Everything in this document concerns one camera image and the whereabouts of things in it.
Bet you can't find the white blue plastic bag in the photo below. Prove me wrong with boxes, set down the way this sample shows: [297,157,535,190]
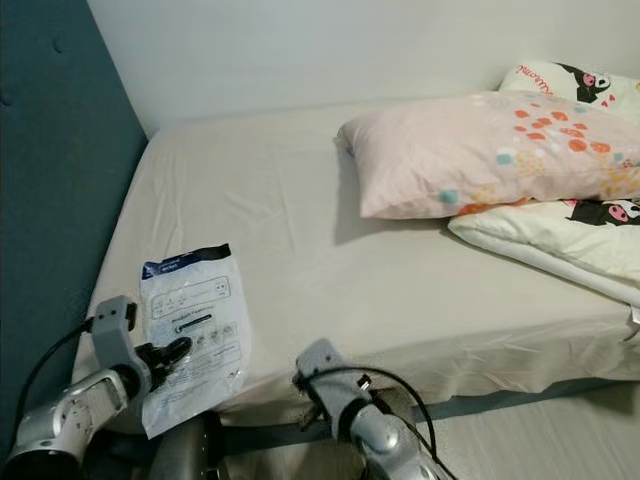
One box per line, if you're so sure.
[140,243,253,439]

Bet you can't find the pink patterned pillow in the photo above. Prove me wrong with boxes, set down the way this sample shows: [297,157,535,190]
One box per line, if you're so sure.
[335,90,640,221]

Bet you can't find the grey left robot leg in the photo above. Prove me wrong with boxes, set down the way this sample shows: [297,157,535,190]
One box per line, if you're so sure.
[145,412,226,480]

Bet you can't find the mattress with beige sheet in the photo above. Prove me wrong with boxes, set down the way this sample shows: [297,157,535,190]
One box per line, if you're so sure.
[75,95,640,426]

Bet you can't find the teal upholstered headboard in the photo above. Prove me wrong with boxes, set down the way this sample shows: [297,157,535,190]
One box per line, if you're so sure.
[0,0,151,480]

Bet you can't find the cream cartoon print quilt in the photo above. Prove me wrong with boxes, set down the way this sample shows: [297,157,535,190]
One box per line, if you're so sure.
[448,198,640,309]

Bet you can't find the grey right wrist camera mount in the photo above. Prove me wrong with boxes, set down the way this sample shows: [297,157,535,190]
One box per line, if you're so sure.
[295,338,371,421]

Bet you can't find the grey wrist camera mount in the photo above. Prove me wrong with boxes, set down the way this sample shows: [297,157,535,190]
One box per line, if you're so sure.
[295,338,371,421]
[93,295,141,371]

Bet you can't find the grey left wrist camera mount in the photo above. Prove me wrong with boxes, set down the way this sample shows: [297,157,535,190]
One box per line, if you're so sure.
[93,295,141,371]

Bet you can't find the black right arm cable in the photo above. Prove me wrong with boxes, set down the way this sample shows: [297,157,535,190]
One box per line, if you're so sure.
[325,365,439,461]

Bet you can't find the teal bed frame base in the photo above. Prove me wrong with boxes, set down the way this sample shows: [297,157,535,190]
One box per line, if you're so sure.
[210,378,640,451]

